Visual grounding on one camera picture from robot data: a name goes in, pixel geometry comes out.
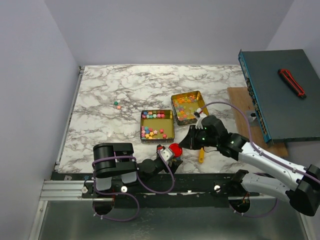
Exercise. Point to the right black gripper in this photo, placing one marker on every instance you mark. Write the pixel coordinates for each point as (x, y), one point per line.
(192, 137)

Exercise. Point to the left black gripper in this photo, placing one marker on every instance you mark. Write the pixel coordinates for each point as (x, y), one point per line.
(174, 165)

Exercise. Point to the clear glass jar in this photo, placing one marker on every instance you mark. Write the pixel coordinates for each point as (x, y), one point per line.
(178, 159)

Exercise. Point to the red jar lid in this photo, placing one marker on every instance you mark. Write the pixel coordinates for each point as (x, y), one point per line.
(176, 150)

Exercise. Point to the yellow plastic scoop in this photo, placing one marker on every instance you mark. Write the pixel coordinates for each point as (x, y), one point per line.
(201, 156)

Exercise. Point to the tin of gummy candies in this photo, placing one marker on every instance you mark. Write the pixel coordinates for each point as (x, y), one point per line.
(184, 105)

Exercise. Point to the tin of paper stars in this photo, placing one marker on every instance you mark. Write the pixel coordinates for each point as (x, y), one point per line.
(157, 126)

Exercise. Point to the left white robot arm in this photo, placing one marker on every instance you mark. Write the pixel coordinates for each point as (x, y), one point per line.
(116, 159)

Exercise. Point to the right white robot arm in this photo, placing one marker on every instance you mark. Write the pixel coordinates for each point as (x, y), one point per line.
(290, 182)

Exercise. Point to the wooden board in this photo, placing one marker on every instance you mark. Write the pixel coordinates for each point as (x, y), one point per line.
(240, 98)

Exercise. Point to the dark grey metal box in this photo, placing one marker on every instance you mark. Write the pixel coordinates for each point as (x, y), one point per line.
(283, 117)

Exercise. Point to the red black utility knife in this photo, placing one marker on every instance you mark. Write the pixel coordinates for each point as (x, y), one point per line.
(290, 81)

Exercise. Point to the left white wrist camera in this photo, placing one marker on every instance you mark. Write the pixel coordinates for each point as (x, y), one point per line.
(166, 154)

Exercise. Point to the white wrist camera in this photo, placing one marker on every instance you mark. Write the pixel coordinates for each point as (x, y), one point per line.
(199, 115)
(166, 154)

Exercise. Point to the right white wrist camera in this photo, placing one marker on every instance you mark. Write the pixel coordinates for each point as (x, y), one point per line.
(199, 115)

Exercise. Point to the black mounting rail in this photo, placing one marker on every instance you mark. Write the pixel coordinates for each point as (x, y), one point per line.
(185, 190)

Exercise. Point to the small metal bracket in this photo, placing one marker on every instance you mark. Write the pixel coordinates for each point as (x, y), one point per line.
(252, 118)

